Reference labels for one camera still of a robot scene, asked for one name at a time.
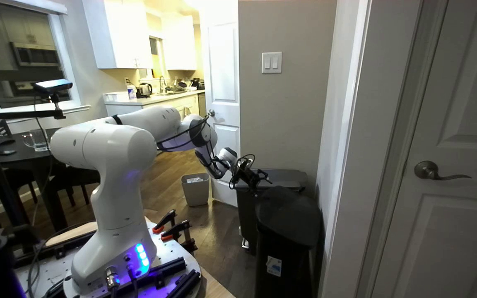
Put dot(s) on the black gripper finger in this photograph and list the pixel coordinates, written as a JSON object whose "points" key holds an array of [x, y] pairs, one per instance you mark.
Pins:
{"points": [[264, 177]]}

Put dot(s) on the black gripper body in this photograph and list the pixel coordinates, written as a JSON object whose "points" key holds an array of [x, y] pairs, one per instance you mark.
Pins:
{"points": [[244, 172]]}

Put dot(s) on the black round-lid trash bin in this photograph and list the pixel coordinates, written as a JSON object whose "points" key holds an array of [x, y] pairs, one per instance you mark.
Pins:
{"points": [[287, 232]]}

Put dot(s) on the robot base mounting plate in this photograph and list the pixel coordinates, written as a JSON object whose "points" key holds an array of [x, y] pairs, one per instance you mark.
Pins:
{"points": [[170, 272]]}

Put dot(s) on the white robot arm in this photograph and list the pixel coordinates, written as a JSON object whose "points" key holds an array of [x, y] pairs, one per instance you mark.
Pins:
{"points": [[120, 149]]}

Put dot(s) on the black rectangular trash bin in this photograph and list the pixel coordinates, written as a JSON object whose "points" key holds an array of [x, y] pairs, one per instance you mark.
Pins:
{"points": [[249, 196]]}

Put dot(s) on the white open kitchen door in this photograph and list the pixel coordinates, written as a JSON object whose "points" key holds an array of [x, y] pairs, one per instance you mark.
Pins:
{"points": [[219, 20]]}

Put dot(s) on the small grey waste basket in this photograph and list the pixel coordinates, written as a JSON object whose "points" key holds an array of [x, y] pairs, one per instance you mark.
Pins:
{"points": [[196, 189]]}

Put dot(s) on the white lower kitchen cabinets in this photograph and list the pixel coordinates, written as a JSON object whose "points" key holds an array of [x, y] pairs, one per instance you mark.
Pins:
{"points": [[186, 103]]}

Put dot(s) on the white kitchen cabinets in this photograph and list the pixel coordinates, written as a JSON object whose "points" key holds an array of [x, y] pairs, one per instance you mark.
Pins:
{"points": [[120, 35], [186, 103]]}

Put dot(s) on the black kettle on counter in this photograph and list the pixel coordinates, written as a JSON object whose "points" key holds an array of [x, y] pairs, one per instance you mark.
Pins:
{"points": [[145, 90]]}

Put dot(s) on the white upper kitchen cabinets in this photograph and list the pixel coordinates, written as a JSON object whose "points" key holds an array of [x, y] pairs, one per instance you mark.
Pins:
{"points": [[120, 35]]}

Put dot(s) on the dark wooden chair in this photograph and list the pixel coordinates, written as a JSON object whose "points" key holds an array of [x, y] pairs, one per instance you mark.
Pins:
{"points": [[67, 179]]}

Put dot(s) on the dark dining table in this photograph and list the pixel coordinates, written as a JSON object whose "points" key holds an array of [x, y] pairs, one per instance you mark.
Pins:
{"points": [[42, 166]]}

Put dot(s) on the red-handled black clamp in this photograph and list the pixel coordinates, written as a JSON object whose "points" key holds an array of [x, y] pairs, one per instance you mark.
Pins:
{"points": [[168, 229]]}

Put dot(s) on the white wall light switch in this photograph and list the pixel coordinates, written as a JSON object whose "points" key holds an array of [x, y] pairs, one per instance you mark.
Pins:
{"points": [[271, 62]]}

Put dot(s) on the silver lever door handle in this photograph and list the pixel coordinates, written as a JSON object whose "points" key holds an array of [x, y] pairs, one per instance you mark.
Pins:
{"points": [[430, 171]]}

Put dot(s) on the white panel door with handle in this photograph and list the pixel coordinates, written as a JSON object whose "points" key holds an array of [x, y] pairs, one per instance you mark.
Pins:
{"points": [[431, 245]]}

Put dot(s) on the black camera on stand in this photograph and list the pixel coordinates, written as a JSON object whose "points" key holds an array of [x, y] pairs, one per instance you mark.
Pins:
{"points": [[52, 90]]}

